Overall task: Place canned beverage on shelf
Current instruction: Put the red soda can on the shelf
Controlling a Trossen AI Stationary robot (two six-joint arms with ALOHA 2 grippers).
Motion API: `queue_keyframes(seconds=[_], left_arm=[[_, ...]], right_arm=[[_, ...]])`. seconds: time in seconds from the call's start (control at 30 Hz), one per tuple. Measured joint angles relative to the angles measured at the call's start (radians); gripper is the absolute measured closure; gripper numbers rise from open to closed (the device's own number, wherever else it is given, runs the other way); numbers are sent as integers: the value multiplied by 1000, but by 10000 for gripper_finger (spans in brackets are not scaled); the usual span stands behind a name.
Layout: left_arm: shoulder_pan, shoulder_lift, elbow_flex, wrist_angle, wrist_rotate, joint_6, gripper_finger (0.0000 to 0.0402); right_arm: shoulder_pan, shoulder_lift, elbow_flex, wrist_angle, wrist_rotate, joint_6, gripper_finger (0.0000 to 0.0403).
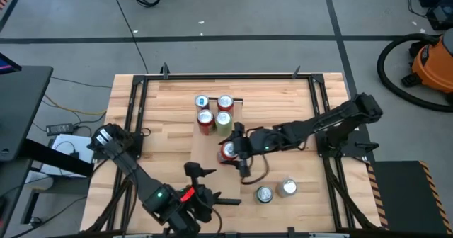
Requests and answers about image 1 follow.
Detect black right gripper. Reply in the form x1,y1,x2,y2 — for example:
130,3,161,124
219,122,256,178

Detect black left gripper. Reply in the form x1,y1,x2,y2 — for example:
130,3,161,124
184,161,242,222

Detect red Fanta can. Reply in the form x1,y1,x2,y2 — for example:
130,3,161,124
217,141,239,164
196,108,216,136

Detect pale green beverage can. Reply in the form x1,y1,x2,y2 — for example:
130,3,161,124
214,110,234,137

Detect green Sprite can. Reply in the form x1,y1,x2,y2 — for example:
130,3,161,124
255,185,275,205

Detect red beverage can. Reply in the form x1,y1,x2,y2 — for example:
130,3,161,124
217,93,235,114

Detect wooden shelf with black legs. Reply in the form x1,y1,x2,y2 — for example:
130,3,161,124
190,96,245,202

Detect white beverage can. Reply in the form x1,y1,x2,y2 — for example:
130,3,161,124
277,177,298,199

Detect blue beverage can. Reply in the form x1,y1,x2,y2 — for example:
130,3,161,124
194,93,210,112

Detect white flat box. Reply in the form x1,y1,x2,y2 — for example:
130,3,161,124
39,134,95,177

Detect black metal beam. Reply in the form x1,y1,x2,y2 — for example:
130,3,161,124
21,137,96,178

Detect orange shop vacuum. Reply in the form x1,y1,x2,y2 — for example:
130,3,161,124
401,28,453,106
376,33,453,113

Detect black power adapter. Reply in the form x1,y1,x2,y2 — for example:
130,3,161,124
45,123,74,137

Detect black hazard-striped platform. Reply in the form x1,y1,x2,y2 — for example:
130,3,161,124
366,159,453,236

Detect black desk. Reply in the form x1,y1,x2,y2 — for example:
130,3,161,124
0,64,54,163

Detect lit monitor screen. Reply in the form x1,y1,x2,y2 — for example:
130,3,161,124
0,52,22,76

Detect black equipment case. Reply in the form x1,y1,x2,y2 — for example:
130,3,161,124
414,0,453,32

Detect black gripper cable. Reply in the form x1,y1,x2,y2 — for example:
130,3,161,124
240,152,270,186

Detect black aluminium table frame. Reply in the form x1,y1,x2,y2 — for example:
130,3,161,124
84,73,383,237

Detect yellow floor cable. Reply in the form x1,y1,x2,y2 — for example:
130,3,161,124
42,94,108,115

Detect long black floor cable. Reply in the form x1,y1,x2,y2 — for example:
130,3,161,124
102,0,149,74

